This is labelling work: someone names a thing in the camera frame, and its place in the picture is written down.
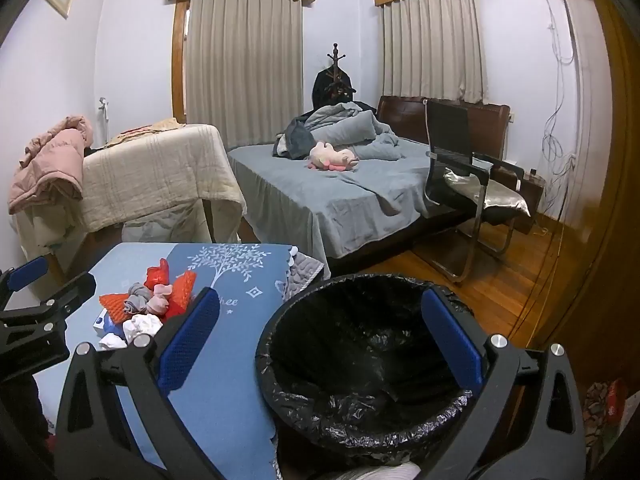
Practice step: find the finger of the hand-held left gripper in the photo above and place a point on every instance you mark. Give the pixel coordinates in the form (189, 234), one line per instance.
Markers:
(70, 287)
(27, 272)

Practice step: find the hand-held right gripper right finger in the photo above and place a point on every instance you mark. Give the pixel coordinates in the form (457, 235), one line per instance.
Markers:
(450, 340)

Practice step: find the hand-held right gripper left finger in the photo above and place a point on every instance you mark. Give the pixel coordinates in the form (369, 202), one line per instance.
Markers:
(190, 340)

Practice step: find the orange foam fruit net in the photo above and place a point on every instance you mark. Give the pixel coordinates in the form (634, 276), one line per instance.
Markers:
(112, 306)
(182, 287)

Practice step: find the black lined trash bin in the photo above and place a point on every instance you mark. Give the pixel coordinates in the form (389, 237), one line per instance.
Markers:
(350, 340)

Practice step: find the white hanging cloth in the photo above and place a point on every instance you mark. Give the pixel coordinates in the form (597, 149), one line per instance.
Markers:
(45, 232)

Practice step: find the pink sock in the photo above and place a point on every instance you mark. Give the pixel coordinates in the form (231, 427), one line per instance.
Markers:
(161, 304)

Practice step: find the blue white small box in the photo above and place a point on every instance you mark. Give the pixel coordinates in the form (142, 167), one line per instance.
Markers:
(102, 322)

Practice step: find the white crumpled tissue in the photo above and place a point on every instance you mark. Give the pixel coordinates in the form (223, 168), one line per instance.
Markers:
(111, 342)
(142, 326)

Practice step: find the grey sock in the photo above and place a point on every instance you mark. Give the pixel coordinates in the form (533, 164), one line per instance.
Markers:
(137, 297)

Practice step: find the red knotted plastic bag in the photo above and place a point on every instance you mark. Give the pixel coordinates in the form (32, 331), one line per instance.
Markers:
(156, 275)

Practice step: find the blue printed tablecloth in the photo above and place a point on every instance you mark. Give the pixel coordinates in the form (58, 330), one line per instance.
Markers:
(240, 280)

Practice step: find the pink padded jacket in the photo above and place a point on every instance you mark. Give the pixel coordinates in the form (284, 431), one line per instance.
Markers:
(50, 165)

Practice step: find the grey fringed mat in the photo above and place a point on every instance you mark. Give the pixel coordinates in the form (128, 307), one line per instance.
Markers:
(302, 272)

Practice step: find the beige striped blanket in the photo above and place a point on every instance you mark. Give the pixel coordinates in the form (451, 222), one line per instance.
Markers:
(150, 180)

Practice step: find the silver cushion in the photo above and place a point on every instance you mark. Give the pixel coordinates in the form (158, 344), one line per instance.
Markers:
(495, 197)

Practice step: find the dark wooden nightstand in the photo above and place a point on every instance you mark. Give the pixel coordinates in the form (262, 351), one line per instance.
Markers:
(527, 195)

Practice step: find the colourful printed bag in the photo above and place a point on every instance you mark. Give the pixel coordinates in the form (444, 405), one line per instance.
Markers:
(605, 410)

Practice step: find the folded beige clothes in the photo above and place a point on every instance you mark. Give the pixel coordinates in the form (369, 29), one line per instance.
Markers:
(145, 132)

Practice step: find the bed with grey sheet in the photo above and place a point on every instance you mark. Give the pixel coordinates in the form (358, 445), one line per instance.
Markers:
(300, 195)

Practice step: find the black cantilever chair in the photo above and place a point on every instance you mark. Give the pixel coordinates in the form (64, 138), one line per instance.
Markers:
(447, 130)

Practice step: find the pink plush toy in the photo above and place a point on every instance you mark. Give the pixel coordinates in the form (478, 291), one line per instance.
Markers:
(330, 156)

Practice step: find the dark clothes pile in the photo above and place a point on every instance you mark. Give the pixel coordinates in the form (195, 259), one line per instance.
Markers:
(295, 140)

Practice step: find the brown wooden wardrobe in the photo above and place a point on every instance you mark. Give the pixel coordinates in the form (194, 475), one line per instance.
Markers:
(615, 185)

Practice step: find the dark wooden bed headboard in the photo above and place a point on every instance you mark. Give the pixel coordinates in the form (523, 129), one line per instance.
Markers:
(400, 115)

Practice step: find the grey duvet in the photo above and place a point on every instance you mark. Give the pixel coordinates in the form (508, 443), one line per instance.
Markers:
(345, 125)

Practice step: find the wide beige curtain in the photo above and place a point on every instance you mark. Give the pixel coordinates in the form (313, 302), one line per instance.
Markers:
(245, 70)

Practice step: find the coat rack with dark coats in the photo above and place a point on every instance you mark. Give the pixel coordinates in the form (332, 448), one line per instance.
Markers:
(332, 85)

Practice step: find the narrow beige curtain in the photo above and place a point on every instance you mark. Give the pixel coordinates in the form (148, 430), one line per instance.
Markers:
(432, 45)

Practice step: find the white wall fixture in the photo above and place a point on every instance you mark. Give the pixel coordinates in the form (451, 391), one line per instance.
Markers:
(103, 107)

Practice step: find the wooden window frame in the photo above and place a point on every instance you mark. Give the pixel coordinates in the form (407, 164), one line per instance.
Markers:
(178, 60)

